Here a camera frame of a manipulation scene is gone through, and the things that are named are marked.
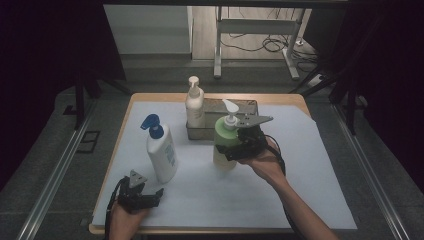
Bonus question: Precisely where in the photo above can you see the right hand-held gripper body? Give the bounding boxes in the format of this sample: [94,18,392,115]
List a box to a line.
[235,115,274,160]

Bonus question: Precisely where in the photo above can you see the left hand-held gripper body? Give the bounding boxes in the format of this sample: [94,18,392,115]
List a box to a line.
[117,169,151,213]

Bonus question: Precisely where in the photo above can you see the green bottle with white pump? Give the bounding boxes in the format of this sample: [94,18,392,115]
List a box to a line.
[213,98,242,171]

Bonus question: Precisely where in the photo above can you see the white bottle with blue pump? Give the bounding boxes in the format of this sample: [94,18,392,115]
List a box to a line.
[140,113,178,184]

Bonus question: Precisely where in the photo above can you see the cream pump lotion bottle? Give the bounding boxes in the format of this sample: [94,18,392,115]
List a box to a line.
[185,75,206,129]

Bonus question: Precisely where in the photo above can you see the person's right hand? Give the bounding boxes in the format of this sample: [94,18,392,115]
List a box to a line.
[238,138,288,188]

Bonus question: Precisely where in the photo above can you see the person's left hand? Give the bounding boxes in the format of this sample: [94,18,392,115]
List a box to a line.
[109,203,149,240]

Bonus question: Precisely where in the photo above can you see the white paper table sheet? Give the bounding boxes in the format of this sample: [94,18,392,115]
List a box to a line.
[91,99,358,231]

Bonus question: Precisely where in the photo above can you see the white power strip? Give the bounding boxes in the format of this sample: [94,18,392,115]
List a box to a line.
[305,74,327,88]

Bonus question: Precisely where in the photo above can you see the black tripod stand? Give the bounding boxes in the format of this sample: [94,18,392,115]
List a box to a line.
[289,63,368,136]
[63,74,132,131]

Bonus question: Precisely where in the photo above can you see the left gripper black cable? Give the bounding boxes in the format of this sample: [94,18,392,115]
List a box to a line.
[104,176,130,240]

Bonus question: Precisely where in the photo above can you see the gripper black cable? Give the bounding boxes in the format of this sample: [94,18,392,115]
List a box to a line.
[104,176,130,240]
[264,134,303,240]

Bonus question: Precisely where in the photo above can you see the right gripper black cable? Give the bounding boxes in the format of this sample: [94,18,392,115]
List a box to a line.
[264,134,303,240]

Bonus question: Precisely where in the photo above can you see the aluminium floor rail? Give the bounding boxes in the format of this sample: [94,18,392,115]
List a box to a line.
[331,103,412,240]
[15,99,98,240]

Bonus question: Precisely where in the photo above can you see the black cables on floor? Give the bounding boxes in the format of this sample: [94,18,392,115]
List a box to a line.
[220,8,319,65]

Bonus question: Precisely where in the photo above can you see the white metal desk frame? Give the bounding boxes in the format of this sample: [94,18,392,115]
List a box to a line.
[213,6,301,81]

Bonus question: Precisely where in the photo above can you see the white wall panel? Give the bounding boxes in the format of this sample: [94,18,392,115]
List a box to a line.
[103,4,194,55]

